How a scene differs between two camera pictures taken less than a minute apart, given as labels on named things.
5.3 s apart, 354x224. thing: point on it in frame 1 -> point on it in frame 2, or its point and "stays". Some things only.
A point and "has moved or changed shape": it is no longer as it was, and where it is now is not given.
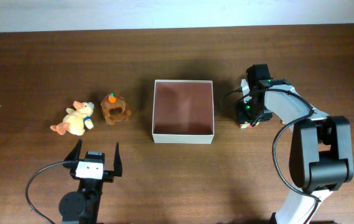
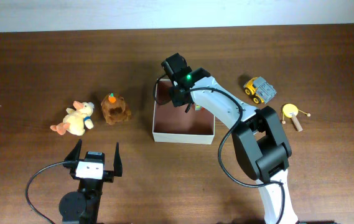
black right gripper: x=243 y=116 -> x=176 y=99
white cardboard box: x=183 y=112 stays
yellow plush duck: x=74 y=122 stays
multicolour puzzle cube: x=246 y=125 has moved or changed shape
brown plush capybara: x=114 y=109 stays
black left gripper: x=108 y=175 stays
